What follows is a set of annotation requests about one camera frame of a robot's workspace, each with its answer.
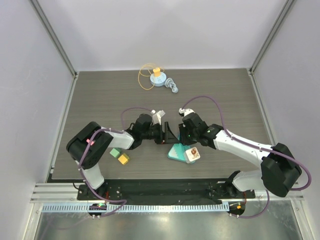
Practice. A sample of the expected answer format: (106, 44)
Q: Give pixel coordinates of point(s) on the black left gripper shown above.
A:
(168, 137)

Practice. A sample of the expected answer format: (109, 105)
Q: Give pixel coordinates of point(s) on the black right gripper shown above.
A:
(184, 135)

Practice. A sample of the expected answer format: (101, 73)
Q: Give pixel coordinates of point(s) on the teal triangular power socket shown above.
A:
(177, 153)

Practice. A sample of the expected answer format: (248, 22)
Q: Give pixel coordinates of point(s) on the yellow cube plug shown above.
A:
(123, 159)

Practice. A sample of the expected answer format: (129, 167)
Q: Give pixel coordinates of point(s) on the green cube plug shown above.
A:
(115, 152)

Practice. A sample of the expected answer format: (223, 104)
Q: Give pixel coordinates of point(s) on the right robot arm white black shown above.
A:
(276, 171)

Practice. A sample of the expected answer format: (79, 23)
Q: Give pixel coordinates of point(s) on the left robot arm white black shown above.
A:
(89, 145)

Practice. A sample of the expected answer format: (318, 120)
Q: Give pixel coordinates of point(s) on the white cube plug with sticker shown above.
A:
(191, 155)

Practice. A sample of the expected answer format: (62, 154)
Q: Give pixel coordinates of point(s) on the round light blue power strip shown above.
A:
(158, 81)

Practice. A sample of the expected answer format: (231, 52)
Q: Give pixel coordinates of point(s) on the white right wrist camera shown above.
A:
(183, 112)

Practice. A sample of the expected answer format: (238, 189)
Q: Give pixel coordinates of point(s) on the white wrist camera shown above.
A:
(157, 116)
(183, 112)

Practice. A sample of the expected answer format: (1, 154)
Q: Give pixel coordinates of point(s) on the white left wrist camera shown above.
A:
(157, 116)

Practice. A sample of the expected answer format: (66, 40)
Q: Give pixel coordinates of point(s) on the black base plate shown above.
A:
(117, 189)

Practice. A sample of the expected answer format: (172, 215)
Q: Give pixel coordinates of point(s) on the slotted cable duct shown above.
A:
(102, 208)

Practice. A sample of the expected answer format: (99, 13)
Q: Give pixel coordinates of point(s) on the aluminium frame rail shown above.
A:
(53, 36)

